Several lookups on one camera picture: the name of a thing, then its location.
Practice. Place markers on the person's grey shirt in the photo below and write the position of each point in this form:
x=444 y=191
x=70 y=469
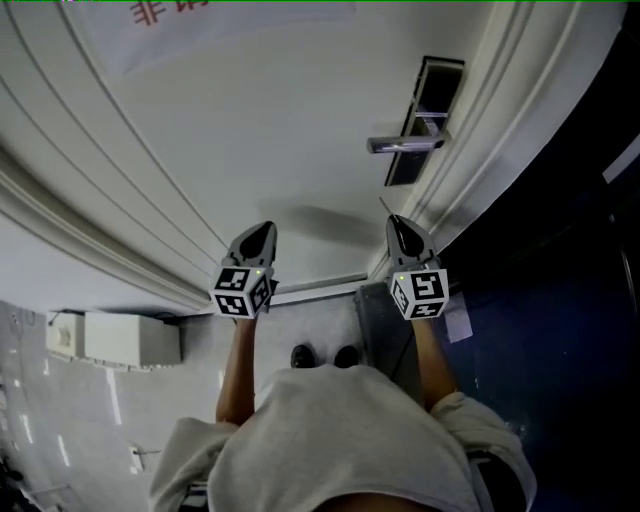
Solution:
x=340 y=450

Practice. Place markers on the white socket box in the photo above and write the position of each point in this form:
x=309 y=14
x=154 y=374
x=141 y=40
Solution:
x=65 y=335

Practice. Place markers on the white floor box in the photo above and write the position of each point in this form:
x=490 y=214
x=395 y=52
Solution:
x=130 y=340

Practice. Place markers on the person's black shoe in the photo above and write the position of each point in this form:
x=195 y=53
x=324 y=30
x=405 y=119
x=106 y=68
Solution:
x=346 y=356
x=302 y=356

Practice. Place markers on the paper notice with red writing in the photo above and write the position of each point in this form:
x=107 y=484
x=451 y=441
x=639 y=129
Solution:
x=225 y=30

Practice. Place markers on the person's right forearm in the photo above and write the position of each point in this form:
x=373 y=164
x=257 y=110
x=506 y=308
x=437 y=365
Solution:
x=437 y=370

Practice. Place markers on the white door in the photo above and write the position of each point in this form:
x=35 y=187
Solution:
x=250 y=150

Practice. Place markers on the person's right black shoe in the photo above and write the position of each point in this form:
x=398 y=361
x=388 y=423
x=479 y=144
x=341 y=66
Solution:
x=346 y=356

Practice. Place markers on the person's left black shoe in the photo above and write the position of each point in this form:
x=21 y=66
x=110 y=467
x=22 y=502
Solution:
x=302 y=356

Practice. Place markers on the black door lock plate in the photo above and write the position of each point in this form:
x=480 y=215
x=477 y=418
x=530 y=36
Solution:
x=430 y=95

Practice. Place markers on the person's left forearm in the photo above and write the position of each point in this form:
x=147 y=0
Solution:
x=240 y=375

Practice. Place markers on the white tape patch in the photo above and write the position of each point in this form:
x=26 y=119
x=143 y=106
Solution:
x=459 y=320

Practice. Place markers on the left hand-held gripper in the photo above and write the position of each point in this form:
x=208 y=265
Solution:
x=235 y=295

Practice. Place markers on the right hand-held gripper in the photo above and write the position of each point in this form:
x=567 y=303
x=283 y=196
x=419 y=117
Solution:
x=422 y=295

